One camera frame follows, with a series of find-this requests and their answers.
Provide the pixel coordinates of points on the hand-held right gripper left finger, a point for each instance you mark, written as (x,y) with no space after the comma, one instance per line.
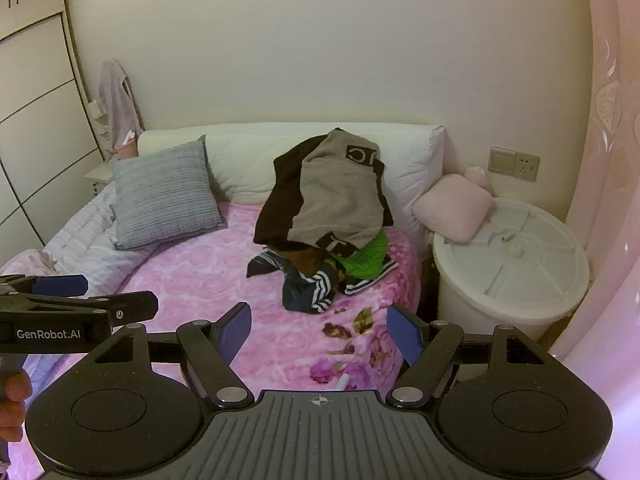
(237,332)

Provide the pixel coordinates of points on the beige wall socket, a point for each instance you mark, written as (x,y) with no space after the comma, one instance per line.
(527,166)

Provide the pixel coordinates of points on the green garment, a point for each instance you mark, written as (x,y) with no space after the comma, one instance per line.
(367,257)

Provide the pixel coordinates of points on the brown garment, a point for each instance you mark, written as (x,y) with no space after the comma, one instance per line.
(305,260)

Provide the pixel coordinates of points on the pink plush cushion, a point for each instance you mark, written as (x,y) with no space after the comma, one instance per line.
(450,205)

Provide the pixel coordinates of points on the white wardrobe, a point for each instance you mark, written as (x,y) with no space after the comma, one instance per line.
(35,110)

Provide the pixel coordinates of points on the white nightstand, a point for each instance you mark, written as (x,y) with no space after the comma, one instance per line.
(97,175)

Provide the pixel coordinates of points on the pink floral blanket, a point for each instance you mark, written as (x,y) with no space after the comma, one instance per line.
(200,270)

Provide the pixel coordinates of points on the white lidded bucket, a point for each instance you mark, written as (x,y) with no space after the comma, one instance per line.
(500,280)

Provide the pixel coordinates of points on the navy striped garment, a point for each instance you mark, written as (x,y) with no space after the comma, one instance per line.
(300,295)

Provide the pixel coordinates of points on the grey striped pillow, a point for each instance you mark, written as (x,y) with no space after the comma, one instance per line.
(165,195)

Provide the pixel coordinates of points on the pink curtain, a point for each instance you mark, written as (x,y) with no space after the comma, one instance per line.
(610,210)

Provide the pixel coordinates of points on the beige wall switch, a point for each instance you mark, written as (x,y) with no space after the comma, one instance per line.
(501,161)

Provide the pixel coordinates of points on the grey and brown sweater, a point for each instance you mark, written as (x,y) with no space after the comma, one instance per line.
(335,195)

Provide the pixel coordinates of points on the pink plush toy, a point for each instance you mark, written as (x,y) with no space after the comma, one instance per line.
(479,177)

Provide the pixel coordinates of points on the white headboard cushion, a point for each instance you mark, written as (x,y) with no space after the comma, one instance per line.
(250,160)

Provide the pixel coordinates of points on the hanging pale pink towel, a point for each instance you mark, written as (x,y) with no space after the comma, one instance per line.
(117,105)

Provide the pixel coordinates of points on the small white tube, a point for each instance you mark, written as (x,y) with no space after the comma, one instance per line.
(343,382)

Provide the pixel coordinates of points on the white striped quilt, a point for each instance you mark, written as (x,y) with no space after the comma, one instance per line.
(85,245)

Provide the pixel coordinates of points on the person's left hand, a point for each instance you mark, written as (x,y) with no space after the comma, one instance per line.
(12,405)

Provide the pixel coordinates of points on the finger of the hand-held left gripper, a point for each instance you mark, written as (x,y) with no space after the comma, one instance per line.
(60,285)
(130,305)

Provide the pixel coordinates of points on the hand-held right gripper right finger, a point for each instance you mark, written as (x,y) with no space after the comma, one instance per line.
(407,335)

